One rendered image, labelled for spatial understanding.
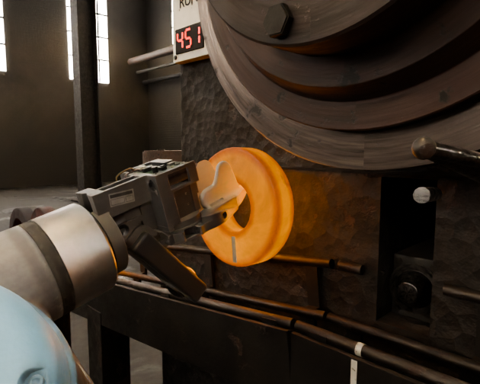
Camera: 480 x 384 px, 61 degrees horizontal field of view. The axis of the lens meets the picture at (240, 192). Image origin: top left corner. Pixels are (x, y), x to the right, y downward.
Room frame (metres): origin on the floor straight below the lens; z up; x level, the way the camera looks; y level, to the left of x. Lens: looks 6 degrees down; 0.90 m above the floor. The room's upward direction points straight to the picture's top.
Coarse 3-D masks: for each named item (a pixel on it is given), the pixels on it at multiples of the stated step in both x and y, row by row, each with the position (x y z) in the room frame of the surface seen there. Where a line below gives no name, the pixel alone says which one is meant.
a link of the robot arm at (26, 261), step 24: (0, 240) 0.32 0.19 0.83; (24, 240) 0.32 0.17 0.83; (48, 240) 0.33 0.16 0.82; (0, 264) 0.30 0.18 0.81; (24, 264) 0.31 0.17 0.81; (48, 264) 0.32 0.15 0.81; (24, 288) 0.30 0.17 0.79; (48, 288) 0.31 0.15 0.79; (72, 288) 0.33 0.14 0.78; (48, 312) 0.31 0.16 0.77
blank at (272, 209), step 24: (240, 168) 0.51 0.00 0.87; (264, 168) 0.48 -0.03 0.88; (264, 192) 0.48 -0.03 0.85; (288, 192) 0.48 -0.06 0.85; (264, 216) 0.48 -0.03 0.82; (288, 216) 0.48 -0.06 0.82; (216, 240) 0.53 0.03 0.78; (240, 240) 0.50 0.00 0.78; (264, 240) 0.47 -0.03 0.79; (240, 264) 0.50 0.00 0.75
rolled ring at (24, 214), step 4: (16, 208) 1.15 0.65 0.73; (20, 208) 1.14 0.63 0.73; (24, 208) 1.15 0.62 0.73; (28, 208) 1.15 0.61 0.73; (12, 212) 1.18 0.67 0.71; (16, 212) 1.15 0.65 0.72; (20, 212) 1.13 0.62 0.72; (24, 212) 1.13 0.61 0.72; (28, 212) 1.13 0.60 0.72; (32, 212) 1.14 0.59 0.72; (12, 216) 1.18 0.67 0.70; (16, 216) 1.15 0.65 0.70; (20, 216) 1.13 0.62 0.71; (24, 216) 1.11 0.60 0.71; (28, 216) 1.12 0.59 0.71; (12, 220) 1.18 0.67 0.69; (16, 220) 1.17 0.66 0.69; (20, 220) 1.13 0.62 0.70; (24, 220) 1.10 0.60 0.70; (28, 220) 1.11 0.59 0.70; (12, 224) 1.18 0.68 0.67; (16, 224) 1.19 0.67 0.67
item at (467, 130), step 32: (224, 64) 0.49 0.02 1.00; (256, 128) 0.45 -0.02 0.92; (288, 128) 0.42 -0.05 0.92; (320, 128) 0.39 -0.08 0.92; (416, 128) 0.33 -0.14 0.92; (448, 128) 0.31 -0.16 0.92; (320, 160) 0.39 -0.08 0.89; (352, 160) 0.37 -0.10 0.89; (384, 160) 0.35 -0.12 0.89; (416, 160) 0.33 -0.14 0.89
